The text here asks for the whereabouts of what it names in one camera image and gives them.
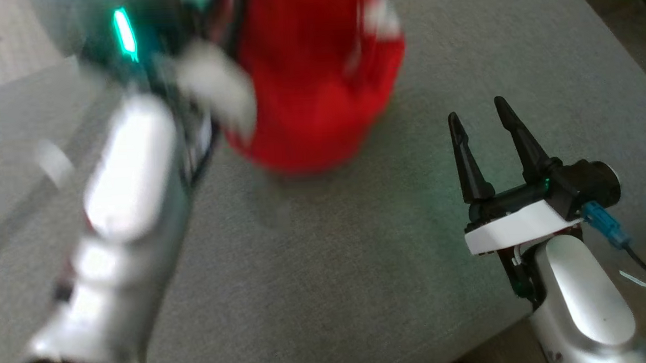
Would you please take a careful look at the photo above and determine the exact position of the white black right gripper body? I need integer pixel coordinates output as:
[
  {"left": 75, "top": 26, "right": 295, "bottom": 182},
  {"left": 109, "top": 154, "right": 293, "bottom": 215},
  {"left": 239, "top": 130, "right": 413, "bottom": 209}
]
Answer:
[{"left": 460, "top": 161, "right": 589, "bottom": 312}]

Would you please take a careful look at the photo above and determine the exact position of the grey fabric sofa seat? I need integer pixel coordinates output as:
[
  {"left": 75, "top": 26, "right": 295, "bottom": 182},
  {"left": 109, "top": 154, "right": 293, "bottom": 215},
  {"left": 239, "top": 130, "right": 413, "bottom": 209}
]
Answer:
[{"left": 0, "top": 0, "right": 646, "bottom": 363}]

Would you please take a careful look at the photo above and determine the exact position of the red jersey with white trim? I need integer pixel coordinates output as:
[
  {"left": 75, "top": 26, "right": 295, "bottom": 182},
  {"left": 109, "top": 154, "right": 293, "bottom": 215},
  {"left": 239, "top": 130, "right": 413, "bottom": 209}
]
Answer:
[{"left": 219, "top": 0, "right": 412, "bottom": 177}]

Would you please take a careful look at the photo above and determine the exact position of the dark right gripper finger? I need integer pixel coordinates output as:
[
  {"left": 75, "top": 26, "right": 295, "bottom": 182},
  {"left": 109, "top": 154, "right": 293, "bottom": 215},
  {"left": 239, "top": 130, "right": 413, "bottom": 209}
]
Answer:
[
  {"left": 494, "top": 93, "right": 565, "bottom": 186},
  {"left": 448, "top": 110, "right": 496, "bottom": 205}
]

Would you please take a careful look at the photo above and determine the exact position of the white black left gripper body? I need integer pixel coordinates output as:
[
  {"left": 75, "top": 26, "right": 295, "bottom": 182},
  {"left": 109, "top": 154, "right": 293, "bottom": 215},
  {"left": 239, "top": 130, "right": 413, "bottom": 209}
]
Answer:
[{"left": 73, "top": 0, "right": 262, "bottom": 190}]

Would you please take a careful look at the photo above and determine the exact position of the right arm cable blue plug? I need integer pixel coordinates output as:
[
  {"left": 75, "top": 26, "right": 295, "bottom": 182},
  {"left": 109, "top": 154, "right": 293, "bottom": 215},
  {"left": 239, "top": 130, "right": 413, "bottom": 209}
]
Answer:
[{"left": 581, "top": 198, "right": 646, "bottom": 348}]

